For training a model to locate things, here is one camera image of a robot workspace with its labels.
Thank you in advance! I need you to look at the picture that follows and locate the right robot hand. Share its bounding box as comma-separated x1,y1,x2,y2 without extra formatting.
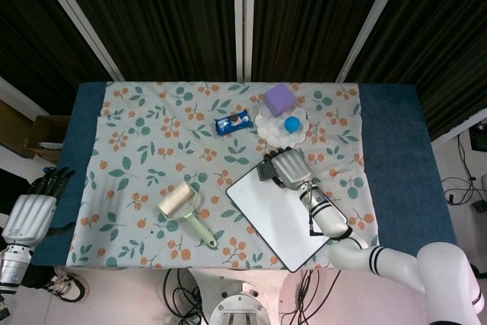
263,145,315,191

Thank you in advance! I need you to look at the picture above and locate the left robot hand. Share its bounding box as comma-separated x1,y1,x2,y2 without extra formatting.
2,167,77,247

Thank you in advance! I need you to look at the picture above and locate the grey board eraser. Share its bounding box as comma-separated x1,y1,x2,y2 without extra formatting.
255,160,275,182

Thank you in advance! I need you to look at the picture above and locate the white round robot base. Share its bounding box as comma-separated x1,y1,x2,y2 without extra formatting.
208,279,275,325

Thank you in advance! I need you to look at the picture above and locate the white flower-shaped paint palette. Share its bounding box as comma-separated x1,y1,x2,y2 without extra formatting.
254,106,310,148

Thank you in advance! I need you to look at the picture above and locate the blue ball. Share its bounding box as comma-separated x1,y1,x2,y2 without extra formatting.
284,116,303,134

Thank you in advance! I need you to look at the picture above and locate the purple foam cube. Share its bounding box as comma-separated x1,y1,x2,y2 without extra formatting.
264,81,298,117

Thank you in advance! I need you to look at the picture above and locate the blue cookie packet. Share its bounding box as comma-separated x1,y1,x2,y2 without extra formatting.
214,110,253,136

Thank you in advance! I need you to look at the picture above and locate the white black sneaker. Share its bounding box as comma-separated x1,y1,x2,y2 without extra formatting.
47,272,89,302

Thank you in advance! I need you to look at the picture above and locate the cardboard box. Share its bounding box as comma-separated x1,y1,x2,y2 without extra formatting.
24,114,72,161

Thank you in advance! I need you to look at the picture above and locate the blue table cover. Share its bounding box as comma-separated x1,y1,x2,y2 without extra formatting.
31,81,457,268

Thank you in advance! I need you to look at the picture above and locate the green lint roller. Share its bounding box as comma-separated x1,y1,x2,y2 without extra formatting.
158,181,218,249

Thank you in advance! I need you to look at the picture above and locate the floral tablecloth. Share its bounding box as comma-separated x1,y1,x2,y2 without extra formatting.
66,81,383,269

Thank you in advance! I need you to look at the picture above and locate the black curtain panel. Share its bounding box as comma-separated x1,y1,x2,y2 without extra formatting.
345,0,487,142
250,0,400,83
0,0,111,116
51,0,239,83

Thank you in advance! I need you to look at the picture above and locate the black box device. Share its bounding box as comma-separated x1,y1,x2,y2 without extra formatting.
469,126,487,151

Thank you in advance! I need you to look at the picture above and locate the small whiteboard black frame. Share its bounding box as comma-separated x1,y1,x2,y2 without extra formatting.
225,167,349,273

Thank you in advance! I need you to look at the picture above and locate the black cable bundle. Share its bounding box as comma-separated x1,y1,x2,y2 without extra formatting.
163,267,205,325
279,268,339,325

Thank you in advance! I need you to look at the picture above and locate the white frame post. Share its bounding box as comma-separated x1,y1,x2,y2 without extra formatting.
334,0,412,83
232,0,256,83
30,0,123,83

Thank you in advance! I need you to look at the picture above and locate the black floor cable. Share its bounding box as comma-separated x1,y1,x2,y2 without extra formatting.
441,138,487,206

